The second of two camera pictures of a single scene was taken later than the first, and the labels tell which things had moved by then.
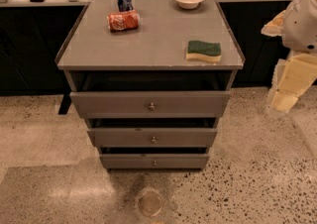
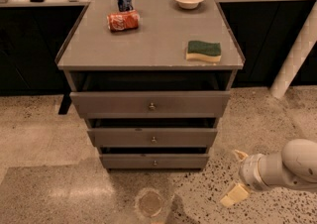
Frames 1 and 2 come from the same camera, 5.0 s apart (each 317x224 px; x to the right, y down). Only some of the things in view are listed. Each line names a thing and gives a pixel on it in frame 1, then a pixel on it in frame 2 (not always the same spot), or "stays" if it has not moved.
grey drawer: [154, 137] stays
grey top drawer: [152, 104] stays
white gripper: [301, 29] to [248, 170]
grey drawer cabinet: [152, 71] stays
